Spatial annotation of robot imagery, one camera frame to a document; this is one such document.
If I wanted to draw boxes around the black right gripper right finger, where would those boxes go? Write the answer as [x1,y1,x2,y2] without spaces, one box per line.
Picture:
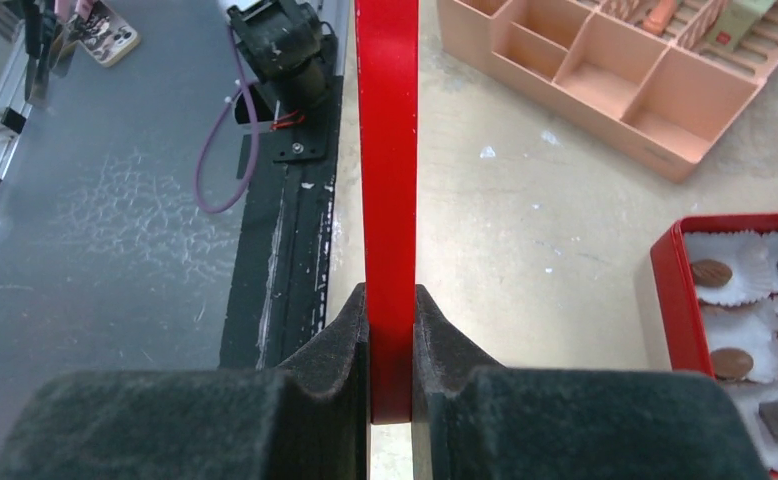
[412,286,768,479]

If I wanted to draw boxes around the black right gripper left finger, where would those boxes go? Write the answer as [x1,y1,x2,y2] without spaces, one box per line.
[0,285,370,479]

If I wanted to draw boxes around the red chocolate box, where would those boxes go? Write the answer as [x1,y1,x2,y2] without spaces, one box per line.
[649,213,778,478]

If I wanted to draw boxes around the brown round chocolate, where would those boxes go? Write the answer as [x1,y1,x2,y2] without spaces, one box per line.
[690,259,734,289]

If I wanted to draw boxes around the peach plastic file organizer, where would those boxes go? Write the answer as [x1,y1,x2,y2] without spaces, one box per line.
[436,1,778,182]

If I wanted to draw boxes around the light green eraser box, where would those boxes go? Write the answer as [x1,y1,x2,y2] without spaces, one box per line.
[706,0,775,52]

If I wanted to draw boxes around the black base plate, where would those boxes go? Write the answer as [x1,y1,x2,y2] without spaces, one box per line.
[219,76,343,370]

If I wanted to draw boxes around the orange block in organizer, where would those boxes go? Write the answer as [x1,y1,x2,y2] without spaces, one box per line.
[641,0,680,36]

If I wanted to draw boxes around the smartphone on floor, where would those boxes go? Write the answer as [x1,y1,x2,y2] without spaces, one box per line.
[67,1,141,68]

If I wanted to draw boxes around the red box lid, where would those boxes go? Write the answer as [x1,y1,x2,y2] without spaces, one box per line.
[355,1,419,425]

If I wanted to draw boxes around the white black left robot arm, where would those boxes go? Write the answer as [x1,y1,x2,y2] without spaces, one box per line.
[218,0,338,112]

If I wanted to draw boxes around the brown oval chocolate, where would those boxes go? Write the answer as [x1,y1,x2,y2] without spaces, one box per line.
[710,347,754,381]

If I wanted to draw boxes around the metal slotted tongs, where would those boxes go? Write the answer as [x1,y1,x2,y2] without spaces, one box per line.
[411,421,433,480]

